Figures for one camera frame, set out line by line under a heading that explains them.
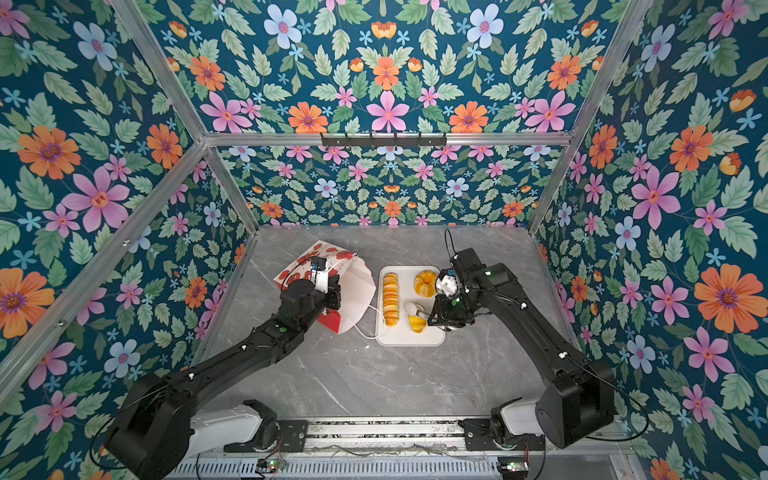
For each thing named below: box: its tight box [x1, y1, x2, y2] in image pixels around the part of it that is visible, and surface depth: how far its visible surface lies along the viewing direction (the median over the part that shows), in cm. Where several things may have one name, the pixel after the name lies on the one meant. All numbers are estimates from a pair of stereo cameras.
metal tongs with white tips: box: [404, 301, 429, 318], surface depth 86 cm
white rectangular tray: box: [375, 266, 446, 347], surface depth 93 cm
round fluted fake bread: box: [413, 270, 438, 298], surface depth 100 cm
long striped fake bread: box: [383, 272, 400, 327], surface depth 99 cm
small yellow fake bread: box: [408, 314, 427, 333], surface depth 91 cm
